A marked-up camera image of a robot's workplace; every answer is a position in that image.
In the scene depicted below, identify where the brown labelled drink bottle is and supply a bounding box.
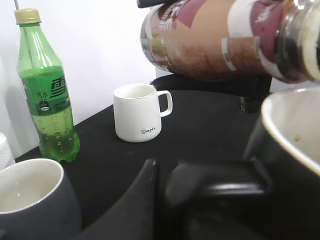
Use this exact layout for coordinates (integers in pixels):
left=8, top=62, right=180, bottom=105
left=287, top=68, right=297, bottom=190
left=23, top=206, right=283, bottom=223
left=140, top=0, right=320, bottom=84

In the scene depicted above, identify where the dark grey mug white inside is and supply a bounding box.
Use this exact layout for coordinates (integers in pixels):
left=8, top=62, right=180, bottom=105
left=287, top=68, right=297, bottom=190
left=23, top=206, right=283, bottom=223
left=0, top=158, right=82, bottom=240

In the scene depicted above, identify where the white lavender cup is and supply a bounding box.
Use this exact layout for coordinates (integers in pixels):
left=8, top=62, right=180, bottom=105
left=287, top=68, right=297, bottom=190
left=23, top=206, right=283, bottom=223
left=0, top=133, right=16, bottom=170

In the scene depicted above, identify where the white mug with script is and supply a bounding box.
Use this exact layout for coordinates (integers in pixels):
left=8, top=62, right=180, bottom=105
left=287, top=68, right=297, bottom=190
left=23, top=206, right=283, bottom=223
left=113, top=83, right=173, bottom=143

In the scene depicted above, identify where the black mug white inside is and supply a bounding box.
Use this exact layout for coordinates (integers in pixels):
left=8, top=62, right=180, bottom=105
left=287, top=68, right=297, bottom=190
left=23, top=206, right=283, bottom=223
left=163, top=86, right=320, bottom=240

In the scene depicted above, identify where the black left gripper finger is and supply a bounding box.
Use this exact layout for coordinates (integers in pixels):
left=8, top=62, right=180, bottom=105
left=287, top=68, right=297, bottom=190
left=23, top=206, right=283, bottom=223
left=72, top=159, right=159, bottom=240

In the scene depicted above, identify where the green sprite bottle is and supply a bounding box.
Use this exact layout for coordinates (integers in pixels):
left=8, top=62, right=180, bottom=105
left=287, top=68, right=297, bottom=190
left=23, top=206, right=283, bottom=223
left=14, top=8, right=80, bottom=163

